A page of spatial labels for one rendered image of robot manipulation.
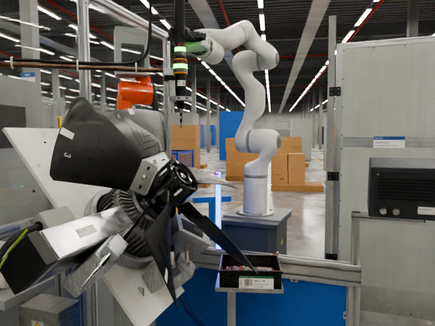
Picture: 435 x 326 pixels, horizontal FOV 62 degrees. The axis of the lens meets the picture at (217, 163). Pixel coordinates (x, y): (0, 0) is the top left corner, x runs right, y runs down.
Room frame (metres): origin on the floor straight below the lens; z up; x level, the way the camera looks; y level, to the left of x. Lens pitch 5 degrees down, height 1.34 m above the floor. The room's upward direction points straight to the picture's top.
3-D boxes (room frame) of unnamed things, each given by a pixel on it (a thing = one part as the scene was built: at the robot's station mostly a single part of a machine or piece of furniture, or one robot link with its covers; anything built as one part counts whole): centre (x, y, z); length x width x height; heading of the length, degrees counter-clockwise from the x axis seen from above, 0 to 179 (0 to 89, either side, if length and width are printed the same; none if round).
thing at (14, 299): (1.23, 0.67, 0.85); 0.36 x 0.24 x 0.03; 160
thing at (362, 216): (1.27, -0.60, 1.04); 0.24 x 0.03 x 0.03; 70
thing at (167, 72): (1.14, 0.12, 1.49); 0.09 x 0.07 x 0.10; 105
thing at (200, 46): (1.25, 0.08, 1.65); 0.11 x 0.10 x 0.07; 160
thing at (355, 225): (1.31, -0.51, 0.96); 0.03 x 0.03 x 0.20; 70
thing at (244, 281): (1.27, -0.11, 0.85); 0.22 x 0.17 x 0.07; 86
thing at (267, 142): (1.79, -0.22, 1.25); 0.19 x 0.12 x 0.24; 62
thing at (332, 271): (1.45, -0.10, 0.82); 0.90 x 0.04 x 0.08; 70
